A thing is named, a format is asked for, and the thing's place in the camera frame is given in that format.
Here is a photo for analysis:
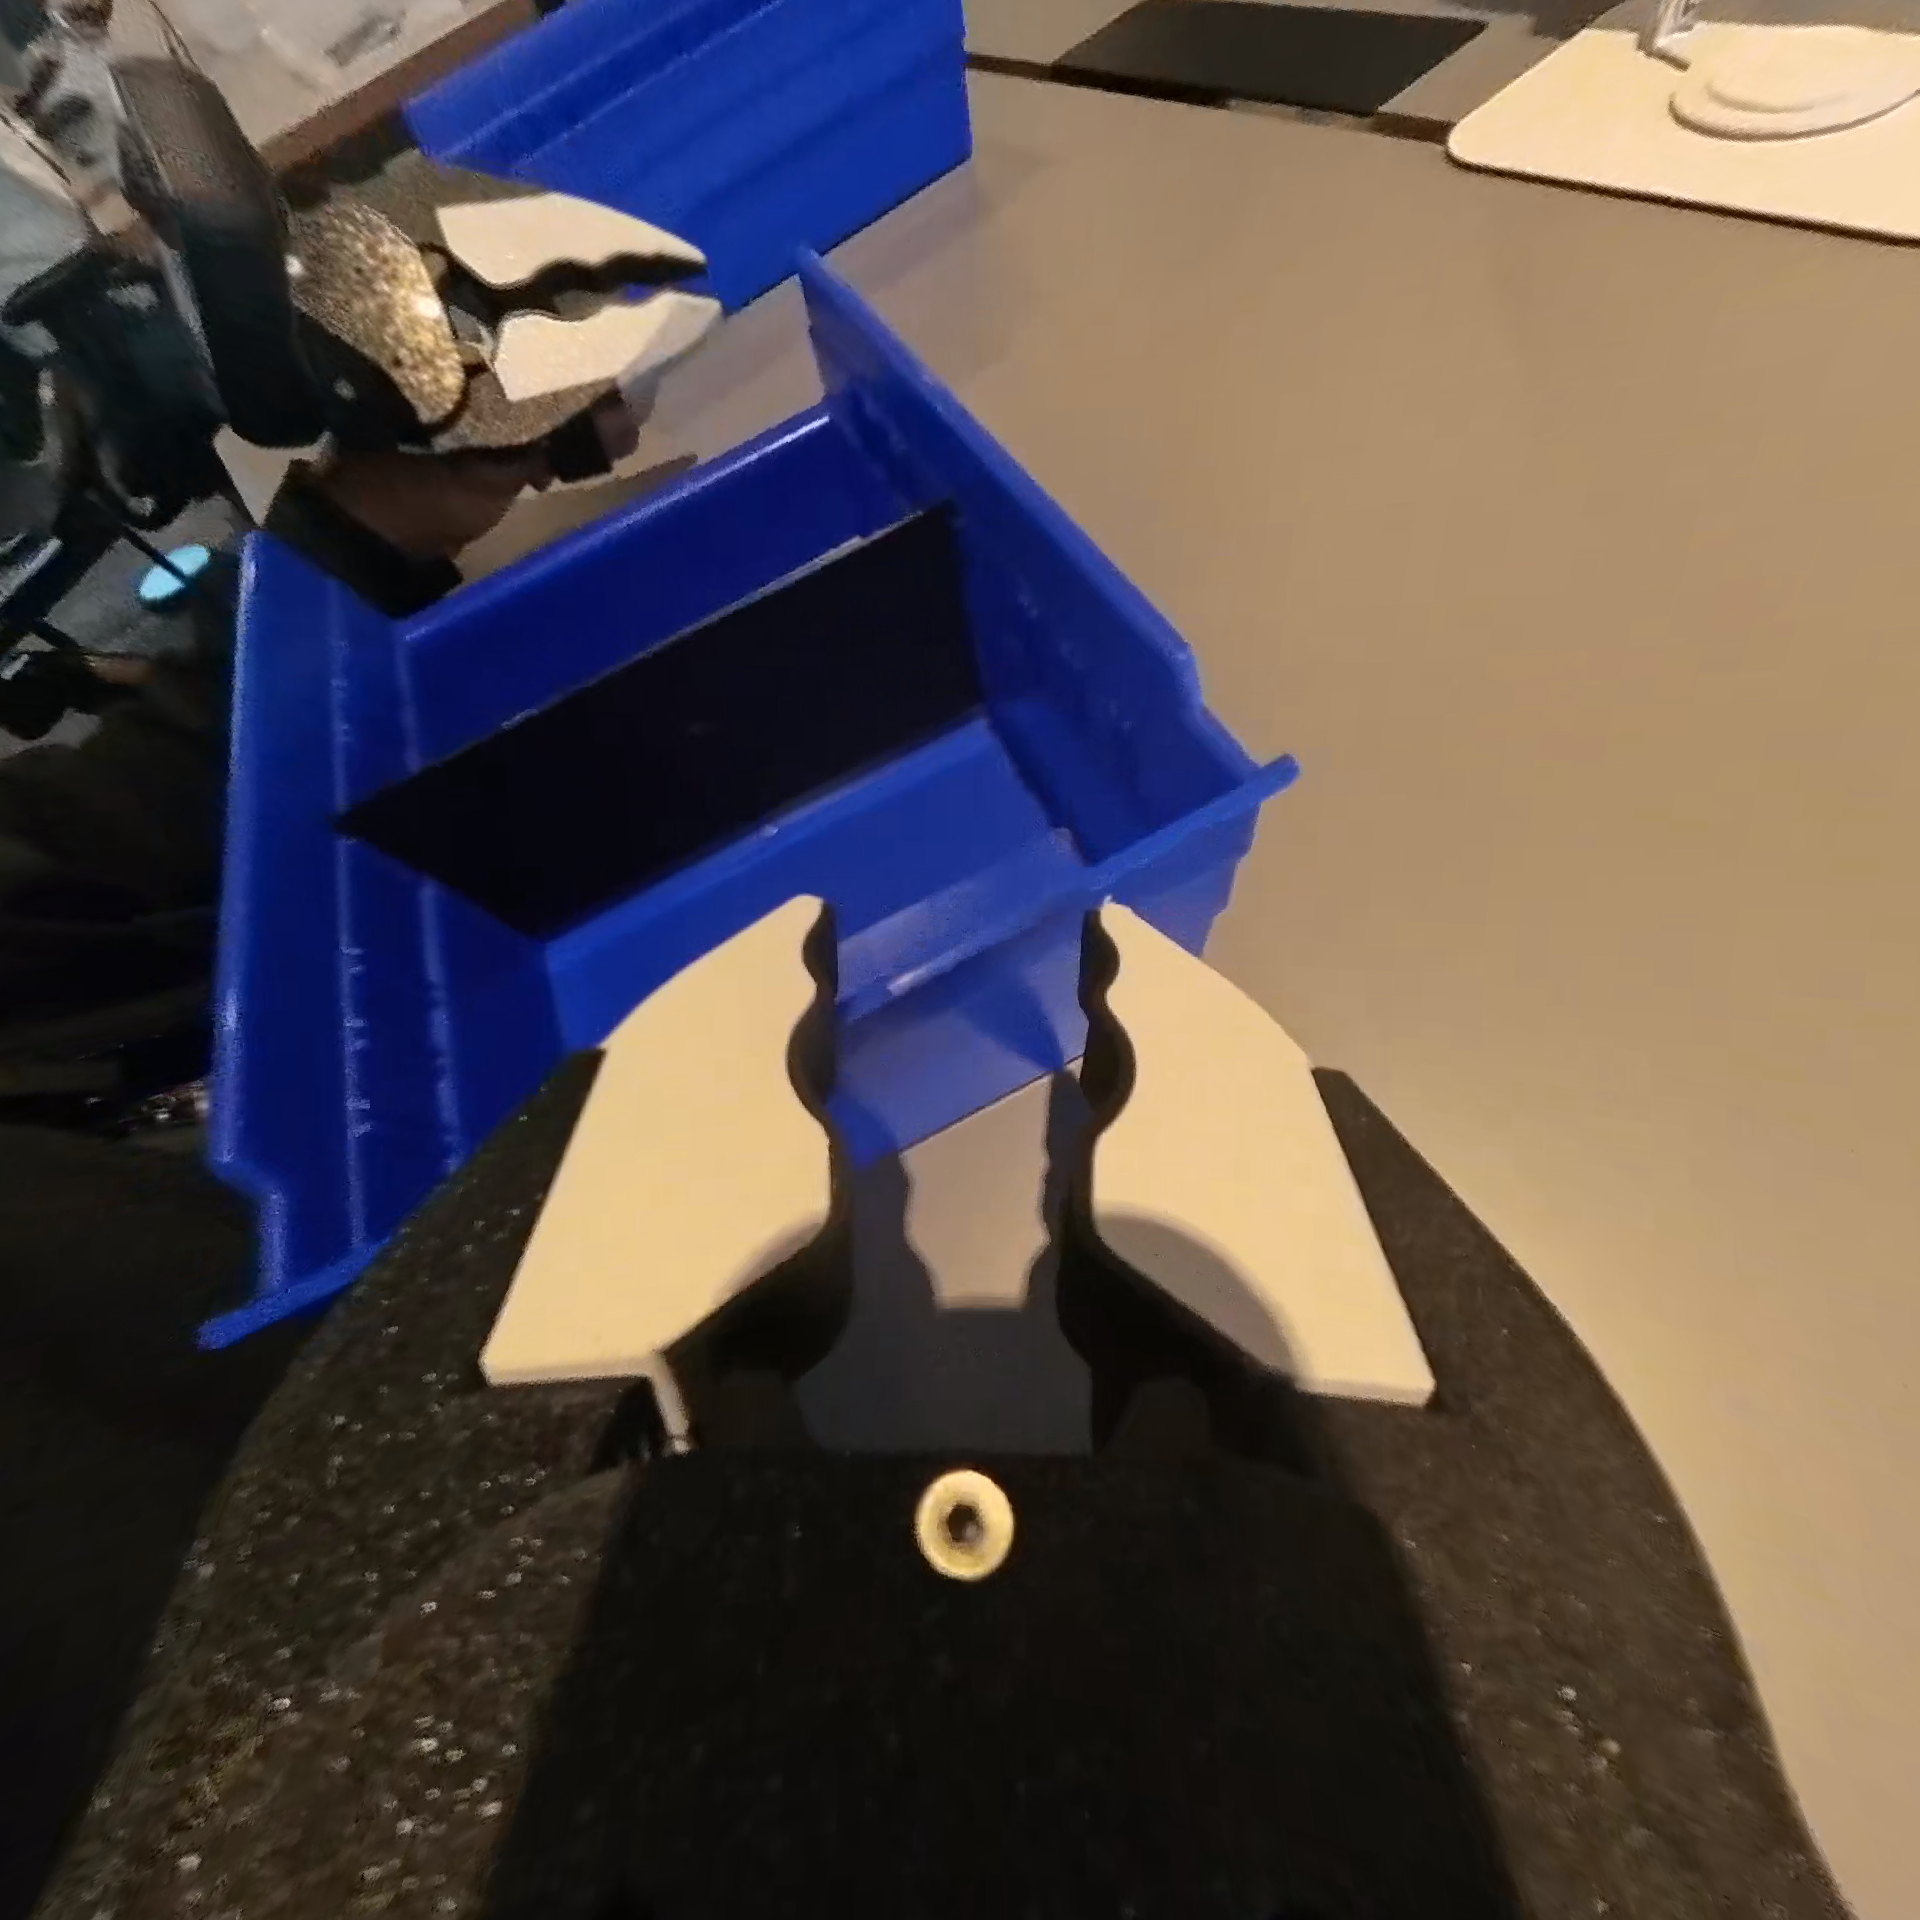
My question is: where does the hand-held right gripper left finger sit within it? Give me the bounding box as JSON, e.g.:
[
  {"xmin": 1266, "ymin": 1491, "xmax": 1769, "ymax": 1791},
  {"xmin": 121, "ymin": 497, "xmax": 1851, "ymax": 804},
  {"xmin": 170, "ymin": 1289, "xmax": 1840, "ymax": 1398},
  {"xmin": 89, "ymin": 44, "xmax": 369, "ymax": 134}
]
[{"xmin": 478, "ymin": 891, "xmax": 860, "ymax": 1454}]

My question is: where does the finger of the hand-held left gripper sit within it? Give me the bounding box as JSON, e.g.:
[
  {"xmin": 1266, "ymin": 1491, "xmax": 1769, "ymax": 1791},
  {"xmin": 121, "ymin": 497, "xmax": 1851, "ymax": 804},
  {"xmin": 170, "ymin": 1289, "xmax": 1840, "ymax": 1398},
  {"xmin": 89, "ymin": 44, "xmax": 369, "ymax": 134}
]
[
  {"xmin": 433, "ymin": 192, "xmax": 710, "ymax": 297},
  {"xmin": 492, "ymin": 287, "xmax": 728, "ymax": 408}
]

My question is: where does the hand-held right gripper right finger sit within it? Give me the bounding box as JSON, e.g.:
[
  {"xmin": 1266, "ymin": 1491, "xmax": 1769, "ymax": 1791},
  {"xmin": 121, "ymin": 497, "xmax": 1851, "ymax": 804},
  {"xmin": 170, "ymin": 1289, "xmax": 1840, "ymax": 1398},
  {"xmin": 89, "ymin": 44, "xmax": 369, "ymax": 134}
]
[{"xmin": 1054, "ymin": 896, "xmax": 1438, "ymax": 1414}]

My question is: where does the blue plastic bin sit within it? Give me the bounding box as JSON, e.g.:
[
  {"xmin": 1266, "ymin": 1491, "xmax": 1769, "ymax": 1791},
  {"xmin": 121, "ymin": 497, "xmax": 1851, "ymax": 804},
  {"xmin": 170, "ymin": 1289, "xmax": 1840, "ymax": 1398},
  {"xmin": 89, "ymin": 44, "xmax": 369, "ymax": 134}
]
[
  {"xmin": 198, "ymin": 247, "xmax": 1299, "ymax": 1353},
  {"xmin": 403, "ymin": 0, "xmax": 973, "ymax": 314}
]

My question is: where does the person's left hand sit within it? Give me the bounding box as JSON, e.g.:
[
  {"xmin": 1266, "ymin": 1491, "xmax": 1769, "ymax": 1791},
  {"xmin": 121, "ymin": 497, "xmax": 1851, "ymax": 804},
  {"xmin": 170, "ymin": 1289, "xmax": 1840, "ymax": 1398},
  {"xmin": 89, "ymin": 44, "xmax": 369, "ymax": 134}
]
[{"xmin": 268, "ymin": 449, "xmax": 522, "ymax": 619}]

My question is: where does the black bin divider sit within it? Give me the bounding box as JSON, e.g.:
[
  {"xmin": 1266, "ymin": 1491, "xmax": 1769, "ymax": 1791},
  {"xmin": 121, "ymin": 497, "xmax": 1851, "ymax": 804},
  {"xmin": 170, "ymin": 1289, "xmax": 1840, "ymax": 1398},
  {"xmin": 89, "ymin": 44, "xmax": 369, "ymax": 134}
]
[{"xmin": 336, "ymin": 503, "xmax": 986, "ymax": 939}]

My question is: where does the black flat pad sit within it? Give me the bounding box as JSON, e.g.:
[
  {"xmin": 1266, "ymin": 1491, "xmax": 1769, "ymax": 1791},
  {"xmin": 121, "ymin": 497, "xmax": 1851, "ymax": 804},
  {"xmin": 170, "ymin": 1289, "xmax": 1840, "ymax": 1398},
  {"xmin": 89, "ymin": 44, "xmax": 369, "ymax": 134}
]
[{"xmin": 1054, "ymin": 0, "xmax": 1490, "ymax": 116}]

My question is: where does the white board stand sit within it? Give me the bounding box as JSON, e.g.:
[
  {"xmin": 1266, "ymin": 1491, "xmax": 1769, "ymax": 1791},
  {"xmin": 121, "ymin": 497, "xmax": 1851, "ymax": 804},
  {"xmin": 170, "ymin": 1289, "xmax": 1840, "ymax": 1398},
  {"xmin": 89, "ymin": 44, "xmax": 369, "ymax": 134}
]
[{"xmin": 1448, "ymin": 0, "xmax": 1920, "ymax": 242}]

